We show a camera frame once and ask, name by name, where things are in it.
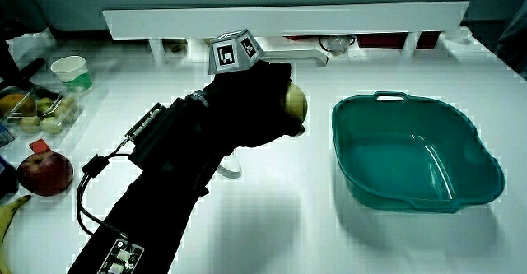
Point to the white and green paper cup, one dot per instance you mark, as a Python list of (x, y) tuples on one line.
[(74, 74)]

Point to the person's left forearm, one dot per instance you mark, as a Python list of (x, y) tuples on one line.
[(160, 200)]

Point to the yellow-green pear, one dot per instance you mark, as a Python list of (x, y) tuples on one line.
[(296, 103)]

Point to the small green fruit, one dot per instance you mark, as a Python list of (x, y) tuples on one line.
[(51, 125), (44, 105), (29, 124), (66, 105)]

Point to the white desk shelf riser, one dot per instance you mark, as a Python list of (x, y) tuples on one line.
[(288, 19)]

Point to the black circuit board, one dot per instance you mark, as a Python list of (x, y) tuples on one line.
[(121, 257)]

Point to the black stand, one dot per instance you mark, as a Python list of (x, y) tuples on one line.
[(16, 72)]

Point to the white angled bracket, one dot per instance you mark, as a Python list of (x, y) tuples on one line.
[(296, 54)]

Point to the yellow banana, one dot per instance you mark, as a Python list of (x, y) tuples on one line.
[(6, 220)]

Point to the dark red box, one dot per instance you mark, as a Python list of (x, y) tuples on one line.
[(383, 40)]

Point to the teal plastic basin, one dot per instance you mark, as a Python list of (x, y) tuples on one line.
[(395, 159)]

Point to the orange fruit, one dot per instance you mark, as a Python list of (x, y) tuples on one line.
[(14, 103)]

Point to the person's left hand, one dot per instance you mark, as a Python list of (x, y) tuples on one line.
[(247, 101)]

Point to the clear plastic fruit container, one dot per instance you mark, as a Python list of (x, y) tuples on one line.
[(62, 117)]

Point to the red sticker tag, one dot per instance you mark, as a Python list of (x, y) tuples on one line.
[(40, 145)]

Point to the white desk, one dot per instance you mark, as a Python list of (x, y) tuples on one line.
[(288, 233)]

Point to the red apple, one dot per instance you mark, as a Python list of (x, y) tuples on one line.
[(45, 173)]

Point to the clear glass object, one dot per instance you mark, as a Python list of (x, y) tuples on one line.
[(337, 43)]

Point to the dark grey cloth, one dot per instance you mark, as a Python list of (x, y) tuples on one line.
[(514, 39)]

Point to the dark blue bottle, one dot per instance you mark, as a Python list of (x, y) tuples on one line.
[(6, 179)]

